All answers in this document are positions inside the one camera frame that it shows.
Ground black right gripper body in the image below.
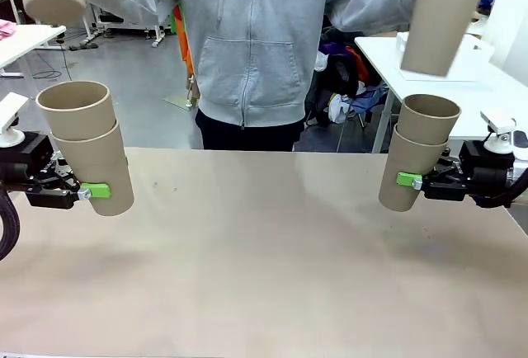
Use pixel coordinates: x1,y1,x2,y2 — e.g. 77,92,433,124
457,139,516,201

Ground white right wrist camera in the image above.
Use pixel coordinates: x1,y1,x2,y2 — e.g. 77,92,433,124
479,109,528,155

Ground white desk with metal legs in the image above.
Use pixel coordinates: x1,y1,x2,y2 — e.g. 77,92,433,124
84,2,165,49

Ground flat metal base plate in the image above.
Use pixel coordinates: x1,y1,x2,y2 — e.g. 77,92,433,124
163,92,196,110

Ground small white table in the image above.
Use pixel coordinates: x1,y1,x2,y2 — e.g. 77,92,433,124
0,23,68,101

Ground black power strip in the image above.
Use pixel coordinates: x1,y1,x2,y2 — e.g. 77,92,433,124
68,40,100,52

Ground large white table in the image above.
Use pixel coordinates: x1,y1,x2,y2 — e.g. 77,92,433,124
353,34,528,155

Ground white plastic basket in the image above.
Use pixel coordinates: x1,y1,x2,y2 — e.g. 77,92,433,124
395,31,496,83

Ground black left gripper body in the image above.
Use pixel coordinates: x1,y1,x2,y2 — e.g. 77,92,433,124
0,131,56,207

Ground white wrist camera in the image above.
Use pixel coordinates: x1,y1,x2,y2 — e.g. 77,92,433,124
479,109,528,155
0,92,30,147

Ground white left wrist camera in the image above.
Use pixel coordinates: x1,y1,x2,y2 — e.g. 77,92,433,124
0,92,30,147

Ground person in grey hoodie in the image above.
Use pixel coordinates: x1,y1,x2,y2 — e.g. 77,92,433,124
82,0,422,153

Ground thin black hanging cable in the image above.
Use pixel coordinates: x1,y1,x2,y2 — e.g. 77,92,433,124
60,38,78,87

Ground pile of colourful clothes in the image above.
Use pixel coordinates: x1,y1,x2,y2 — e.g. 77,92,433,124
315,30,391,125

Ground orange green cloth on stand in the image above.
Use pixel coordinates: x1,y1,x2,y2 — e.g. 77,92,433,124
171,2,200,108

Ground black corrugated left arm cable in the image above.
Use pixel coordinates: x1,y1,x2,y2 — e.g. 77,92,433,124
0,191,21,261

